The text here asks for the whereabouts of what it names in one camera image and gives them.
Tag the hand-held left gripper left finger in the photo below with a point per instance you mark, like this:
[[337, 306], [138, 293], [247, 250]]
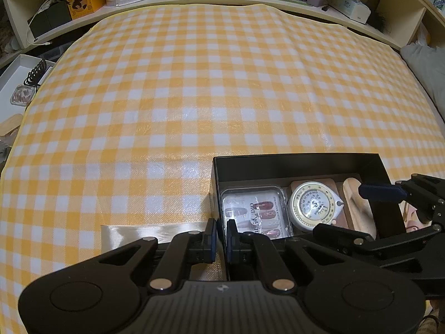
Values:
[[210, 240]]

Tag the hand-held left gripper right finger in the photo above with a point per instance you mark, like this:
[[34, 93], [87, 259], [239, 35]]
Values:
[[231, 241]]

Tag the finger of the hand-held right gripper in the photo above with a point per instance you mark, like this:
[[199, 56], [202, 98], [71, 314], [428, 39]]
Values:
[[347, 237], [380, 192]]

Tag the clear press-on nail case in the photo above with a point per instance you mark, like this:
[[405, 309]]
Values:
[[22, 95], [257, 212]]

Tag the round white tape measure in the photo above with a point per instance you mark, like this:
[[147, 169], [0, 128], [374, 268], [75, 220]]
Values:
[[313, 205]]

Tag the black box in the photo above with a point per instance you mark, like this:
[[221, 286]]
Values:
[[295, 168]]

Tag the light wooden paddle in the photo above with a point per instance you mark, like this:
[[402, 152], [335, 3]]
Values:
[[356, 198]]

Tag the grey pillow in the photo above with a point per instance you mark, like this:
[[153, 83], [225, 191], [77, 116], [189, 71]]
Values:
[[427, 73]]

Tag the yellow checked tablecloth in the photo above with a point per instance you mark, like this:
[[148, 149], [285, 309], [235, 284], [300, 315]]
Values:
[[208, 94]]

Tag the dark fluffy tuft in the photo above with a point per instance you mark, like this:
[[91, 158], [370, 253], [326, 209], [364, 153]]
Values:
[[380, 21]]

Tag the white tissue box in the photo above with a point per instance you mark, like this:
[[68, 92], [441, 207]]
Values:
[[349, 5]]

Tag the flat wooden stick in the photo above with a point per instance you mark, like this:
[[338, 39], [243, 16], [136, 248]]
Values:
[[10, 124]]

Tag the cream wooden shelf unit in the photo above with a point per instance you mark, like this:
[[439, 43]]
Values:
[[180, 1]]

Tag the black hair clip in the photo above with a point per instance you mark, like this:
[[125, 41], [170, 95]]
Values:
[[36, 71]]

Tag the white tray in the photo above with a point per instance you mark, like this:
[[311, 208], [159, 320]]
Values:
[[14, 73]]

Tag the yellow cardboard box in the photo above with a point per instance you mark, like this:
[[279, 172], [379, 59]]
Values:
[[87, 1]]

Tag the dark storage box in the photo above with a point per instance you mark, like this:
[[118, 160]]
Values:
[[52, 19]]

